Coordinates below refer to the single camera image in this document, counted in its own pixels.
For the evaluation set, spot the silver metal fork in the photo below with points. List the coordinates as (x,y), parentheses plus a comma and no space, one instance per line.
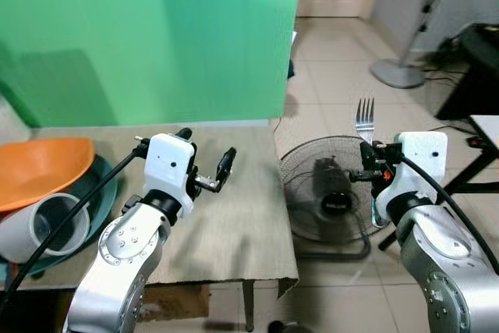
(365,122)

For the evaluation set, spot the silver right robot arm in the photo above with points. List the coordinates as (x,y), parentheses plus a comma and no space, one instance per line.
(444,271)

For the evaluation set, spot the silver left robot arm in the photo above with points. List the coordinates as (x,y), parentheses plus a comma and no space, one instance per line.
(117,263)

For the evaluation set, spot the black floor fan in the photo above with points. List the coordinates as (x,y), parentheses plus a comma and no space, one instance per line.
(327,193)

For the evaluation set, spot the grey standing fan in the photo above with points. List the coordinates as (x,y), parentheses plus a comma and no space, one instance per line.
(398,74)

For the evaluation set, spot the teal plastic plate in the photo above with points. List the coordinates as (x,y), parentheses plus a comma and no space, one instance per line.
(100,193)

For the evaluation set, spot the green backdrop screen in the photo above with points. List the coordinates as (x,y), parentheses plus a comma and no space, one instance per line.
(156,37)

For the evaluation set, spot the dark blue cloth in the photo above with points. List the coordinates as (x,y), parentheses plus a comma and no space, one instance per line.
(290,69)

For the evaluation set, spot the brown cardboard box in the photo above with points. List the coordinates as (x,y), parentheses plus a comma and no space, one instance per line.
(171,302)

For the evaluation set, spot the black box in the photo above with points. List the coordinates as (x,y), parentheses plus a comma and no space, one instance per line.
(475,68)

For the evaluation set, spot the orange plastic bowl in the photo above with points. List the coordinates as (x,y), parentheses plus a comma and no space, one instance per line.
(39,169)

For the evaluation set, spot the clear plastic cup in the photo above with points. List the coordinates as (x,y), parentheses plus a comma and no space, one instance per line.
(31,232)

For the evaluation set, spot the black round floor object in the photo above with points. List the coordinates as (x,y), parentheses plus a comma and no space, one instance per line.
(282,327)

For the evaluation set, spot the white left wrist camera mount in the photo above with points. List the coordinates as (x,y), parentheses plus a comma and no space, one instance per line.
(168,163)

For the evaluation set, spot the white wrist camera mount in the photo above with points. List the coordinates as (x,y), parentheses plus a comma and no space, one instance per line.
(421,157)
(168,163)

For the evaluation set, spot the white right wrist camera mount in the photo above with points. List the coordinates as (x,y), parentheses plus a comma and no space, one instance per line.
(421,157)

